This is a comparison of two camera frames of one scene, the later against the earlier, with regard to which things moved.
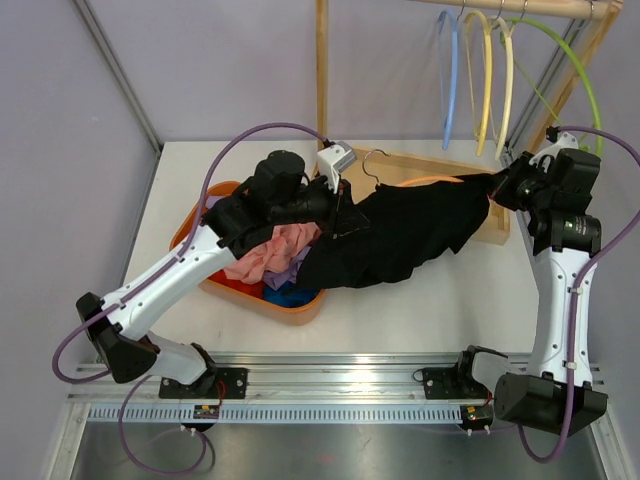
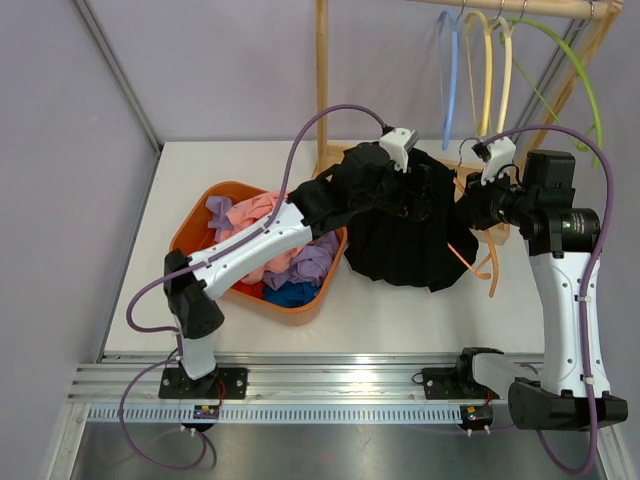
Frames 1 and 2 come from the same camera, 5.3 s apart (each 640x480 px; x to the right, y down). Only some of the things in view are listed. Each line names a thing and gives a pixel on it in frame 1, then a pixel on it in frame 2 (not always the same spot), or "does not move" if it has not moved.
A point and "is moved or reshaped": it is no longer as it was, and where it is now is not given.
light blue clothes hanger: x=452 y=83 does not move
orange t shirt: x=255 y=289 does not move
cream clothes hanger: x=508 y=81 does not move
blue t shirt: x=290 y=294 does not move
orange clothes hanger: x=406 y=182 is moved or reshaped
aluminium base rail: x=310 y=388 does not move
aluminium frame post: x=119 y=73 does not move
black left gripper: x=348 y=217 -> x=417 y=203
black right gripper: x=505 y=192 -> x=474 y=202
